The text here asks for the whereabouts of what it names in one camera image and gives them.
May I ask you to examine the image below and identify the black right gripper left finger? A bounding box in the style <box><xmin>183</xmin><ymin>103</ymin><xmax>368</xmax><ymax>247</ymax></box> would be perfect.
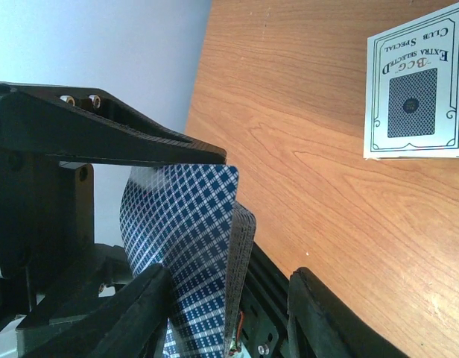
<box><xmin>24</xmin><ymin>264</ymin><xmax>171</xmax><ymax>357</ymax></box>

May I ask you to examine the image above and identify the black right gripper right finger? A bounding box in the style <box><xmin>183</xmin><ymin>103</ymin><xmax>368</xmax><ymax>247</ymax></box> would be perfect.
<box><xmin>287</xmin><ymin>267</ymin><xmax>407</xmax><ymax>357</ymax></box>

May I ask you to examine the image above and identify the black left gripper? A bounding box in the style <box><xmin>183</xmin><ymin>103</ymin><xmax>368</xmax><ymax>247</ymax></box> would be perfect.
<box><xmin>0</xmin><ymin>83</ymin><xmax>227</xmax><ymax>328</ymax></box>

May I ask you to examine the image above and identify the blue-backed card deck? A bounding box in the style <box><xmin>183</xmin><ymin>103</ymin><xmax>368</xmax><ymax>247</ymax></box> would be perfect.
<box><xmin>120</xmin><ymin>164</ymin><xmax>256</xmax><ymax>357</ymax></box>

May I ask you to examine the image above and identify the white playing card box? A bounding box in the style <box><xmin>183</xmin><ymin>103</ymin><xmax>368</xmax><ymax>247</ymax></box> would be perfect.
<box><xmin>364</xmin><ymin>2</ymin><xmax>459</xmax><ymax>160</ymax></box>

